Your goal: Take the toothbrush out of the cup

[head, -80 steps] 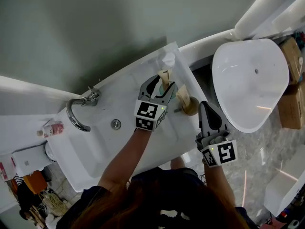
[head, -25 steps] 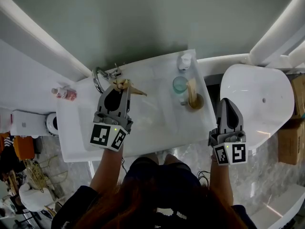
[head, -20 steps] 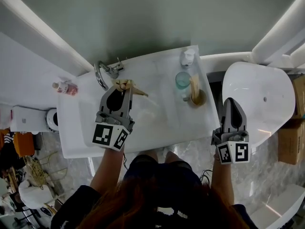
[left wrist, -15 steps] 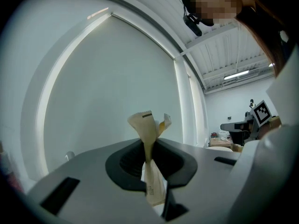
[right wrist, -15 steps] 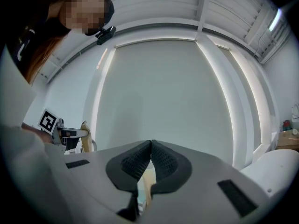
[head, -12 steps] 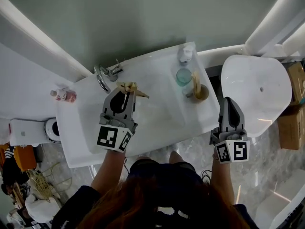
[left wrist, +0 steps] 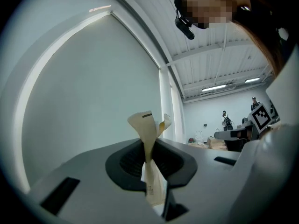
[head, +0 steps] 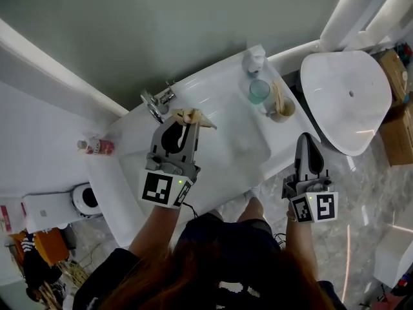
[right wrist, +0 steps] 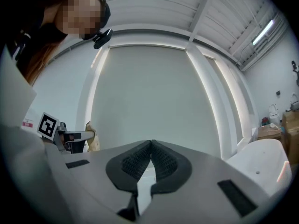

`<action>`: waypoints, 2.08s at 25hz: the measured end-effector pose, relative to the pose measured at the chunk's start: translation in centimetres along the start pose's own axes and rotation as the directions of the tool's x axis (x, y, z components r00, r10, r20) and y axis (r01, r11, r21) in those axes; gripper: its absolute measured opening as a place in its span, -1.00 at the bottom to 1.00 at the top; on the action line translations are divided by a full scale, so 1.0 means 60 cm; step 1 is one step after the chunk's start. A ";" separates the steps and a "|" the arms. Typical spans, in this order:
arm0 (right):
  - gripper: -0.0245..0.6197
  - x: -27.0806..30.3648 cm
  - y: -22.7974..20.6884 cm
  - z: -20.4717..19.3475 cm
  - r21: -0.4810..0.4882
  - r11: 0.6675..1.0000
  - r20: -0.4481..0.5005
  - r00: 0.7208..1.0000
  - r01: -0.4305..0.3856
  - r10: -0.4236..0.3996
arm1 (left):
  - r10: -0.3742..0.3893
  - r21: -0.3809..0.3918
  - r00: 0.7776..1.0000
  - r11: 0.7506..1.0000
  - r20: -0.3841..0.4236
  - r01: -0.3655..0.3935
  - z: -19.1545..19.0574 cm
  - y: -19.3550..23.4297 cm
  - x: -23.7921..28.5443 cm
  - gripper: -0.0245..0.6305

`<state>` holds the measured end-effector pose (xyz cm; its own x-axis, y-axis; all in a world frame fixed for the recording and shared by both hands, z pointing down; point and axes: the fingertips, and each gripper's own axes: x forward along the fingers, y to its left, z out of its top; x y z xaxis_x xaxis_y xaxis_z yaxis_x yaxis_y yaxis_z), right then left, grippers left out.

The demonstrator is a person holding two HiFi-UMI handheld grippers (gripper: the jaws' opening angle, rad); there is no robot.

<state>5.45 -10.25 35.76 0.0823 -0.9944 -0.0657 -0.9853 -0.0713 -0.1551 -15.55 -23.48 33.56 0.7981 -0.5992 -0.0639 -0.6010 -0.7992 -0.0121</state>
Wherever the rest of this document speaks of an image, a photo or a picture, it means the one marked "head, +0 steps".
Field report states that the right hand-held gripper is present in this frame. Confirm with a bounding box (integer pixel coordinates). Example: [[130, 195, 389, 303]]
[[281, 132, 339, 224]]

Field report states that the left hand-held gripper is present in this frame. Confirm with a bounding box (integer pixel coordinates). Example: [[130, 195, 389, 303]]
[[138, 118, 202, 211]]

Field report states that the beige ceramic cup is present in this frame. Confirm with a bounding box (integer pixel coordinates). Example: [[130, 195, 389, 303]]
[[265, 94, 297, 124]]

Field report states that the teal glass cup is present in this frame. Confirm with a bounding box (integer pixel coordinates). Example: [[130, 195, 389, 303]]
[[247, 78, 272, 106]]

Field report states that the person's right forearm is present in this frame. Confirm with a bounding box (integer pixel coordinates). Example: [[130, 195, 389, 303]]
[[285, 212, 321, 285]]

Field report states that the person's left forearm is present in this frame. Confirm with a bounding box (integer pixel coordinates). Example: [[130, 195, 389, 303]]
[[127, 201, 182, 258]]

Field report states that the chrome faucet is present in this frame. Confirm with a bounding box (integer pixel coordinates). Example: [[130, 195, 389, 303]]
[[139, 80, 177, 125]]

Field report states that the white ceramic washbasin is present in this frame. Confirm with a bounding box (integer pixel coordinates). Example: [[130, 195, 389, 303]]
[[86, 45, 323, 249]]

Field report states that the white freestanding bathtub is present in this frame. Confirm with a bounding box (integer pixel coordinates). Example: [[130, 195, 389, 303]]
[[299, 49, 394, 158]]

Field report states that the person's leg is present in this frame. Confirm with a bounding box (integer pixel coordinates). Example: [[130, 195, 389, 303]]
[[237, 196, 266, 223]]

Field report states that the pink shampoo bottle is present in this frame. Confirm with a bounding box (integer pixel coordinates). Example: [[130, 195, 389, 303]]
[[76, 136, 116, 156]]

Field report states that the cardboard box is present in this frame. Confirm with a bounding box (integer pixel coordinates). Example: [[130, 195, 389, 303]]
[[378, 103, 413, 167], [375, 48, 410, 103]]

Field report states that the person's dark clothing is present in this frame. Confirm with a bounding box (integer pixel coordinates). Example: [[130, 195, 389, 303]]
[[71, 211, 348, 310]]

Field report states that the white round floor appliance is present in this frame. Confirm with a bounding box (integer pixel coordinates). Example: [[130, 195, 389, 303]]
[[70, 181, 104, 219]]

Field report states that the white soap dispenser bottle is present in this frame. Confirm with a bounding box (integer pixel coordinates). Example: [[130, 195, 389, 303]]
[[241, 46, 267, 78]]

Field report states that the white storage box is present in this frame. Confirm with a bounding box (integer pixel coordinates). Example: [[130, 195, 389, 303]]
[[373, 204, 413, 289]]

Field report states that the white water dispenser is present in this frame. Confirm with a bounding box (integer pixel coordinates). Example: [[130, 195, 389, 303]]
[[21, 191, 81, 234]]

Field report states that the small red item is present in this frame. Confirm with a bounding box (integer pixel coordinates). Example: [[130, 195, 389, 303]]
[[396, 43, 413, 59]]

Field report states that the orange cloth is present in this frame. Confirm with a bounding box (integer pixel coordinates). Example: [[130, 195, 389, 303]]
[[8, 227, 71, 267]]

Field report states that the striped black white cloth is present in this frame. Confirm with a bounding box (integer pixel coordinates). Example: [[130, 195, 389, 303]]
[[20, 233, 37, 255]]

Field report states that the clear large water bottle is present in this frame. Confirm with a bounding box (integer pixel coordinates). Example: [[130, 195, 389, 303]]
[[0, 197, 27, 237]]

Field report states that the black cable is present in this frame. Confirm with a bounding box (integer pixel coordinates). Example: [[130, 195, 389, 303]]
[[181, 201, 200, 220], [272, 232, 288, 249]]

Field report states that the white arched wall frame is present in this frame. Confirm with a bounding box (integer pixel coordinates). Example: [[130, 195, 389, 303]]
[[0, 0, 393, 118], [361, 0, 413, 51]]

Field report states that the gold wire rack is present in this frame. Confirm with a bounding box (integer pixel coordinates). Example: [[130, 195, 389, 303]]
[[59, 242, 99, 292]]

